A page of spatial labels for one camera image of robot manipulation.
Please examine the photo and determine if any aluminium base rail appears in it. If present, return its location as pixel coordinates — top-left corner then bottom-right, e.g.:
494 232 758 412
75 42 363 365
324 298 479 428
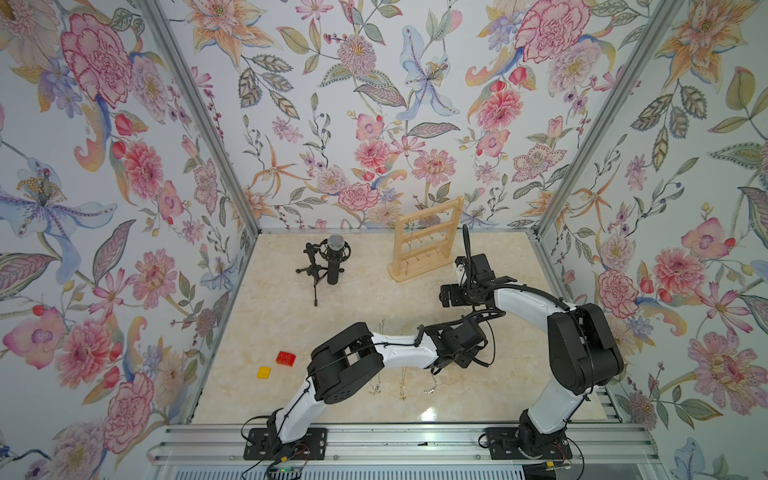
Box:
147 422 659 467

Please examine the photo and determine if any wooden jewelry display stand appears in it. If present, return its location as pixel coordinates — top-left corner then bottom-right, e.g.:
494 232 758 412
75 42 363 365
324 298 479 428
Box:
388 197 464 283

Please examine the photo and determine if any black microphone with mesh head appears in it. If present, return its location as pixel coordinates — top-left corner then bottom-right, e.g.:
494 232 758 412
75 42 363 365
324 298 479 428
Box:
326 234 351 285

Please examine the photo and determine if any red toy brick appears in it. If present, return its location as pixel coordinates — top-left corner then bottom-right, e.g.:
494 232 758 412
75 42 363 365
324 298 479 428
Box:
275 351 296 367

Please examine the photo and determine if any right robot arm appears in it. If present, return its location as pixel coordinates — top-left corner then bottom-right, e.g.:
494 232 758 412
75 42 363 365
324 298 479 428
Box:
430 227 625 459

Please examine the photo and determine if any silver chain necklace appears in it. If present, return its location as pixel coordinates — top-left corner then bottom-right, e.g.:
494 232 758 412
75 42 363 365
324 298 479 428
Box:
368 319 387 395

